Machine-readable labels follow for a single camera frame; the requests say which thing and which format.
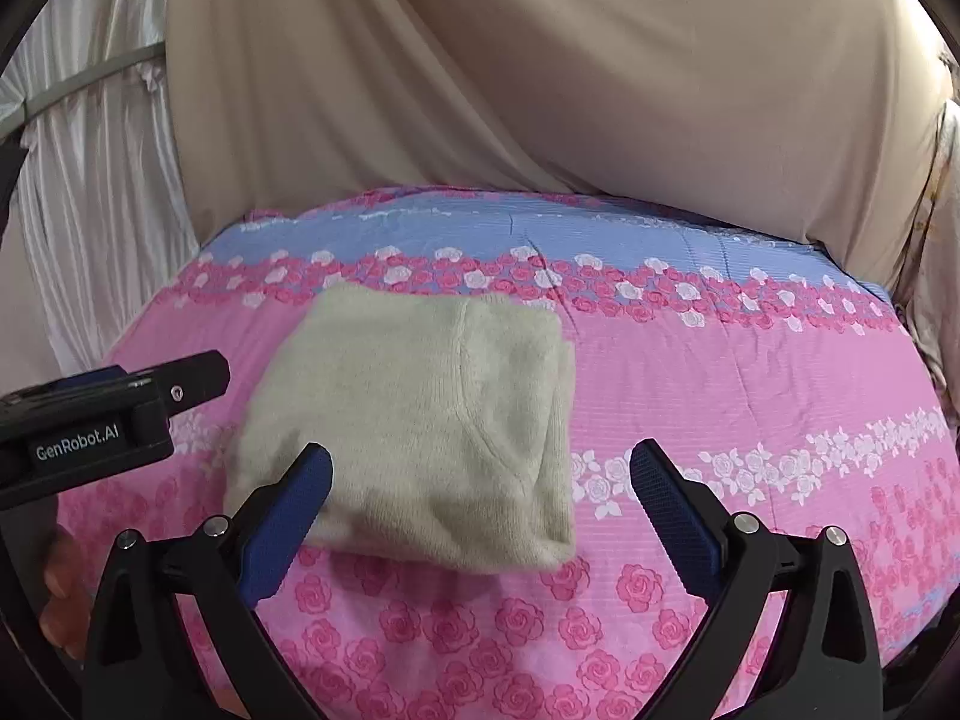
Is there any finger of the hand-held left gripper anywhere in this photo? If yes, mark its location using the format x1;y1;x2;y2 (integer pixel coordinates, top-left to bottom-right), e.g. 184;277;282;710
154;350;232;415

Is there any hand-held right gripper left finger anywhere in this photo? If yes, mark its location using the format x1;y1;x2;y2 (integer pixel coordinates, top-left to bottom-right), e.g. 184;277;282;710
82;442;335;720

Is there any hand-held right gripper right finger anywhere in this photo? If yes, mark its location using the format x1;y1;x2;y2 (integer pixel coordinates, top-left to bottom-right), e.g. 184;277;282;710
628;438;886;720

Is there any cream knit sweater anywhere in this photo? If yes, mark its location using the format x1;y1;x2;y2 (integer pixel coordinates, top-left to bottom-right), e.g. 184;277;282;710
223;281;580;573

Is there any person's left hand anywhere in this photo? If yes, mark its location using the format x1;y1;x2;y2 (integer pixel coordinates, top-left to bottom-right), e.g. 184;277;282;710
39;527;104;662

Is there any pink blue floral bed sheet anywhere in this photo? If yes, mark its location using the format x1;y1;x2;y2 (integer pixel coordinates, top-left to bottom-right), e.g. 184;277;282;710
56;186;960;720

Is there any white satin curtain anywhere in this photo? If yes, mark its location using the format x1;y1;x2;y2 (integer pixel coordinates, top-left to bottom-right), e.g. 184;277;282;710
0;0;202;391

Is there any grey curtain tieback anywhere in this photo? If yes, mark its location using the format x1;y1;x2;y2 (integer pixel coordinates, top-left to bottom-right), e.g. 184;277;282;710
22;43;164;119

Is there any beige curtain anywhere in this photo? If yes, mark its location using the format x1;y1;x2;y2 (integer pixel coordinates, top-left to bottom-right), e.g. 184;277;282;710
163;0;960;297

